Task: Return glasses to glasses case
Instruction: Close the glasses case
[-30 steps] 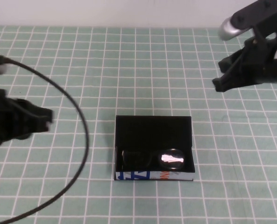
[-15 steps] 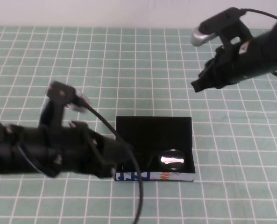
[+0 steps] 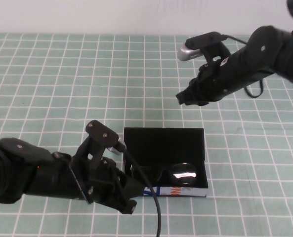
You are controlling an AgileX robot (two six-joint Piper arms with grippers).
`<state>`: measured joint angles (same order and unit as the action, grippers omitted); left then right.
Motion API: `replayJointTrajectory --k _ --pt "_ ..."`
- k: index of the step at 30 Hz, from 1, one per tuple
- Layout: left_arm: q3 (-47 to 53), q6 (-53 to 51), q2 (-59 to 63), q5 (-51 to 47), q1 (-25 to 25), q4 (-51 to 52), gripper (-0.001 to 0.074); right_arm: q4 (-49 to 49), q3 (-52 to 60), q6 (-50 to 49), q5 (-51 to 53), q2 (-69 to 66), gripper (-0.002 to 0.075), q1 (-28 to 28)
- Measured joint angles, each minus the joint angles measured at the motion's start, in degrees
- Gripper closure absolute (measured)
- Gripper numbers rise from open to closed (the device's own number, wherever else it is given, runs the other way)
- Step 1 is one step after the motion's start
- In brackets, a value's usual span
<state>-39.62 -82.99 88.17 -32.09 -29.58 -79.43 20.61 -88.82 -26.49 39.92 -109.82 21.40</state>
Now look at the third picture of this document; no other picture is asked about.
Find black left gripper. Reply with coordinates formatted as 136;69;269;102
69;139;150;215

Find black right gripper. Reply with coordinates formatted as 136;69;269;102
175;61;233;107

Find black printed glasses case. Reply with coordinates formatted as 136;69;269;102
123;126;209;198

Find black framed glasses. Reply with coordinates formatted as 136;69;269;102
129;161;198;186

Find black left camera cable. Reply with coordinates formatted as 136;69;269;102
116;143;162;237

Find black camera cable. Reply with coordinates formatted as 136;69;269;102
222;34;251;47
116;143;162;237

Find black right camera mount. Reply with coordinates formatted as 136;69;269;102
202;43;233;68

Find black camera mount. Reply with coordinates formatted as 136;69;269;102
77;137;105;171
202;43;233;68

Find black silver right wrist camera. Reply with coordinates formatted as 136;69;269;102
177;31;228;62

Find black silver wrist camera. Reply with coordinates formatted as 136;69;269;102
177;31;228;62
85;119;126;157

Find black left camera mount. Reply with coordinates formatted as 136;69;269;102
77;137;105;171

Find thin black wire loop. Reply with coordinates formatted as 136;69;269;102
244;78;265;99

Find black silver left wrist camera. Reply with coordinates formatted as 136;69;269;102
85;119;126;157

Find black right camera cable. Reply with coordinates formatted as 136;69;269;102
222;34;251;47

